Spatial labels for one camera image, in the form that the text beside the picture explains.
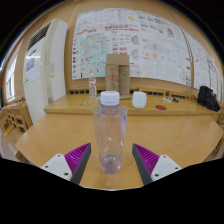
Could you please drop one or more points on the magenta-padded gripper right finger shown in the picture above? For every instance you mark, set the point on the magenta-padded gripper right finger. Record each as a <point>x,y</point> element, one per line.
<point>146,159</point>

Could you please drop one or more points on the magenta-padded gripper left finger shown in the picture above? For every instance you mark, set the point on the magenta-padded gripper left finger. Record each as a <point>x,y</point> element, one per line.
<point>77,159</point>

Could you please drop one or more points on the white standing air conditioner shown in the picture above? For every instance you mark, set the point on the white standing air conditioner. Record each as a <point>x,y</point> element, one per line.
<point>43,73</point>

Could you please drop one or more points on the wooden chair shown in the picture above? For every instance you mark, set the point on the wooden chair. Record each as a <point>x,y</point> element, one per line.
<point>220,133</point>

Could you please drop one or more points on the black bag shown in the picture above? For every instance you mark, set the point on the black bag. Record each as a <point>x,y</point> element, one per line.
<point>207,98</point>

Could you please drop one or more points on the clear plastic bottle white cap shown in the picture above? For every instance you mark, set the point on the clear plastic bottle white cap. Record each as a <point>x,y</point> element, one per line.
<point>110,133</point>

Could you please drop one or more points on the brown cardboard box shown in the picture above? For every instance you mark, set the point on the brown cardboard box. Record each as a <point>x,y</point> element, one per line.
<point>117,76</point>

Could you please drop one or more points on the small black device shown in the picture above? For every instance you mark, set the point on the small black device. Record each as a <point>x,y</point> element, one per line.
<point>175,99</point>

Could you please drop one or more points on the flat round red coaster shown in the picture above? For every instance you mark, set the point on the flat round red coaster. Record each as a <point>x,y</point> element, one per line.
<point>161,107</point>

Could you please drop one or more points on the small water bottle red label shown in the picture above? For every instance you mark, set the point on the small water bottle red label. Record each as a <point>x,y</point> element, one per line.
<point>92,87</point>

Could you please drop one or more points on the group of wooden chairs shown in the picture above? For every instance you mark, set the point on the group of wooden chairs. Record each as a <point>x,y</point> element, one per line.
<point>15,116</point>

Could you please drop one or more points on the white cup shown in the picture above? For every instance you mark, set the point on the white cup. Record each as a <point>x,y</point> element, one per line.
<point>139,100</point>

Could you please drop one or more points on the row of wooden chairs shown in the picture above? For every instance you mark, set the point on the row of wooden chairs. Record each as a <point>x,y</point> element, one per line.
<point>160,90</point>

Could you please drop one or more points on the large wall poster board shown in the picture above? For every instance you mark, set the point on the large wall poster board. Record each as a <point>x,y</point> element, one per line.
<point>133,40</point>

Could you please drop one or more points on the narrow wall poster board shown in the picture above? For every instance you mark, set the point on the narrow wall poster board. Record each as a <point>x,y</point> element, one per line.
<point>205,66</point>

